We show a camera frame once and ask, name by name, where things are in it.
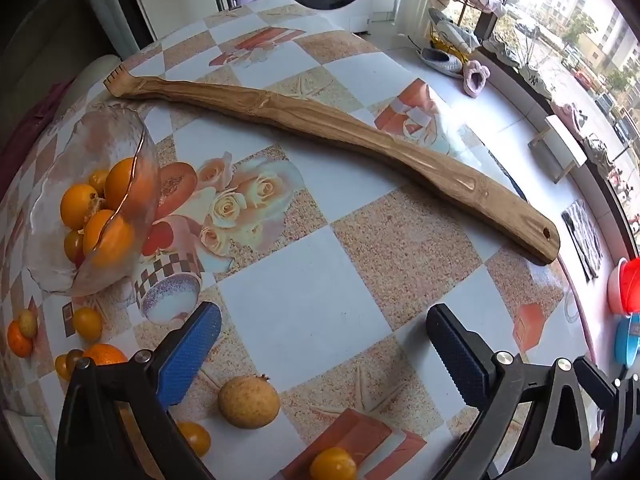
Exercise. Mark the clear glass bowl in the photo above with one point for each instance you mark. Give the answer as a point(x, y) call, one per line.
point(65, 160)

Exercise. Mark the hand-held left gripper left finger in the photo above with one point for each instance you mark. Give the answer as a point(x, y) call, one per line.
point(192, 355)

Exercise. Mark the pink shoes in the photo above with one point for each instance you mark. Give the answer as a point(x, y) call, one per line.
point(567, 113)

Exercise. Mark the small orange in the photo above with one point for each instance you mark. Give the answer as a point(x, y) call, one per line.
point(17, 344)

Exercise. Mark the blue basin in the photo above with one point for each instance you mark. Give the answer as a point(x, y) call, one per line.
point(629, 340)

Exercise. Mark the small brown fruit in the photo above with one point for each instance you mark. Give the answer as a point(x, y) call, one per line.
point(75, 357)

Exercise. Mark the long wooden back scratcher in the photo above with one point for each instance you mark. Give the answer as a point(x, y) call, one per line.
point(325, 125)

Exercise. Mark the green sofa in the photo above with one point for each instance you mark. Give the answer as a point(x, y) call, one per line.
point(60, 25)

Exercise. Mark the small yellow-brown fruit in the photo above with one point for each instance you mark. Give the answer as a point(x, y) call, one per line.
point(28, 321)

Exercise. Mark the white and black sneaker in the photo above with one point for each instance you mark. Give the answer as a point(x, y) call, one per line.
point(452, 32)

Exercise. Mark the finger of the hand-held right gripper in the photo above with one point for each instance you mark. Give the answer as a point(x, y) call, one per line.
point(612, 410)

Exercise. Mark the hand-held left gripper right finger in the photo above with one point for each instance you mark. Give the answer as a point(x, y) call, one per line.
point(452, 350)

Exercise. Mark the pink slipper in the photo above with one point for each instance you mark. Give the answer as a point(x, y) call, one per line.
point(475, 79)

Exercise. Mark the round brown fruit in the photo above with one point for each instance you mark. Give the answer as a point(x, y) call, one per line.
point(248, 402)

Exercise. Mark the dark cap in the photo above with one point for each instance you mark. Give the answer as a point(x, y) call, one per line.
point(537, 81)

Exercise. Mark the pink cloth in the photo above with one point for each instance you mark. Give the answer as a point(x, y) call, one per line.
point(35, 125)

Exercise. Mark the black and white cloth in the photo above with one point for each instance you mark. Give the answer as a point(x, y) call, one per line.
point(582, 237)

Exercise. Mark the checkered printed tablecloth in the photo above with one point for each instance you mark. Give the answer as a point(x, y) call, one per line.
point(310, 285)

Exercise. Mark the grey shoe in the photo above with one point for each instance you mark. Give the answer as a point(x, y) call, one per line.
point(500, 47)

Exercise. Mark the small white stool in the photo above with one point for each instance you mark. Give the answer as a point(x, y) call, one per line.
point(562, 145)

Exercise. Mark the red basin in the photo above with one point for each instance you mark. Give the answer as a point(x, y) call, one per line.
point(627, 285)

